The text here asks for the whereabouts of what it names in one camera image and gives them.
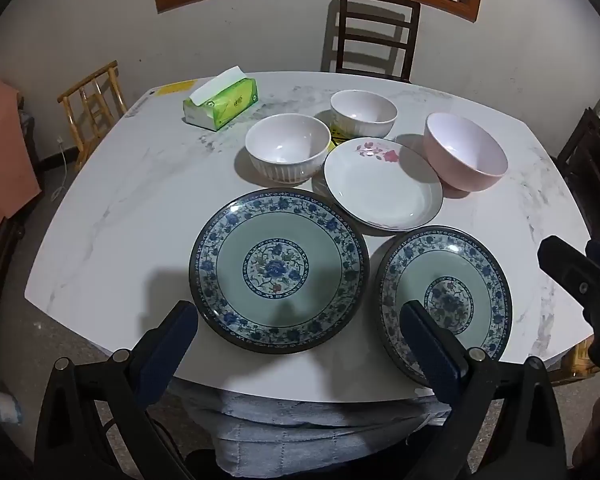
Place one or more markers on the green tissue pack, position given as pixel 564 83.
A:
pixel 225 102

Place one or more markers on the pink bowl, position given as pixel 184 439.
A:
pixel 462 147

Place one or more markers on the small white ribbed bowl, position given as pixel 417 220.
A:
pixel 362 109

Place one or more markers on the pink cloth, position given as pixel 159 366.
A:
pixel 5 150

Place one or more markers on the person's right hand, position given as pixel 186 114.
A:
pixel 599 425

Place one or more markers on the white plate with pink flower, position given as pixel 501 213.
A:
pixel 380 190

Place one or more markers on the bamboo chair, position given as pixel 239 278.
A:
pixel 92 105

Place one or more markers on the yellow rectangular label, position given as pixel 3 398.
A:
pixel 172 89

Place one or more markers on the round yellow warning sticker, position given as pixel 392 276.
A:
pixel 338 136

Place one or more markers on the large blue floral plate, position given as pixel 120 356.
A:
pixel 280 240

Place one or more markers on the large white ribbed bowl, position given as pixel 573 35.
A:
pixel 286 142

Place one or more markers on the dark wooden chair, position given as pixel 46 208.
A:
pixel 377 35

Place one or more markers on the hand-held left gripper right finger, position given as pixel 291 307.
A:
pixel 430 346

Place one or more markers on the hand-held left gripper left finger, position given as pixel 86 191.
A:
pixel 166 341

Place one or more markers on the small bamboo stool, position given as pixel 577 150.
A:
pixel 577 362

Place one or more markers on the white blue cloth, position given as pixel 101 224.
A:
pixel 0 405

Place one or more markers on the small blue floral plate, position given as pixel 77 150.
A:
pixel 450 265

